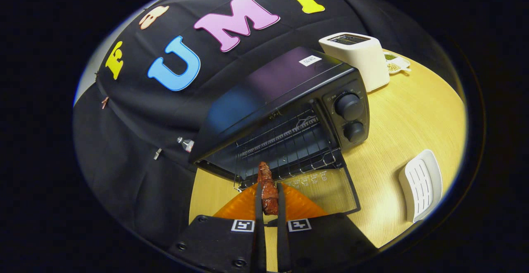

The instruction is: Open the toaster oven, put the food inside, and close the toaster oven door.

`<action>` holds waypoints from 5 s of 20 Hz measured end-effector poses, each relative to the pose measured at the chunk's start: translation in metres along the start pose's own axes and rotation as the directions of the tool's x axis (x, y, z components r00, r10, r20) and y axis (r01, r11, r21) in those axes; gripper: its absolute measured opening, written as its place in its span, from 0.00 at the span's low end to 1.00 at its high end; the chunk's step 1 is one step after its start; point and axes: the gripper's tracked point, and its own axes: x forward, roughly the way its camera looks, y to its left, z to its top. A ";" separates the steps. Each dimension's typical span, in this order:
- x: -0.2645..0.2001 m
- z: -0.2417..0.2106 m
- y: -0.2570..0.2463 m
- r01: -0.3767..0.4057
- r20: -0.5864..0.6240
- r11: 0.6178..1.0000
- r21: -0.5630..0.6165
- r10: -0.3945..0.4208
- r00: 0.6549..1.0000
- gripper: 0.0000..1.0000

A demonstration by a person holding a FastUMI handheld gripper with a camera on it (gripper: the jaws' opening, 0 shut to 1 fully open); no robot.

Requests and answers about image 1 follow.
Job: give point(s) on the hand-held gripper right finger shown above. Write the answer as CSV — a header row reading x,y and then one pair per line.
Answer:
x,y
282,240

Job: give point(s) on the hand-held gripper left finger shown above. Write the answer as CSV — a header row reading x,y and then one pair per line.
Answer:
x,y
259,240

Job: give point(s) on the brown steak piece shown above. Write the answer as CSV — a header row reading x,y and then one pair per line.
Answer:
x,y
268,194

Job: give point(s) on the black toaster oven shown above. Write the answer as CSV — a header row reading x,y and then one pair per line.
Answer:
x,y
281,79

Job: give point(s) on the white bread toaster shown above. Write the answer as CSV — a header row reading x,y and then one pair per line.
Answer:
x,y
363,62

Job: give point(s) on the clear bottle with red label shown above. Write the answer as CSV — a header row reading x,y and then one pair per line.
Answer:
x,y
187,144

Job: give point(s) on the silver metal clip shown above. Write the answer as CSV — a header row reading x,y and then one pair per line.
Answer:
x,y
157,154

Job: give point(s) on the white rectangular dish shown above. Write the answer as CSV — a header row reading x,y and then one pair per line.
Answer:
x,y
421,186

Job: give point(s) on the copper metal clip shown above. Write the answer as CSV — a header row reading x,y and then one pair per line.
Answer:
x,y
105,103

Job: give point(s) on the small white divided dish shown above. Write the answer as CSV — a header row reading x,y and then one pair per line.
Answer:
x,y
401,62

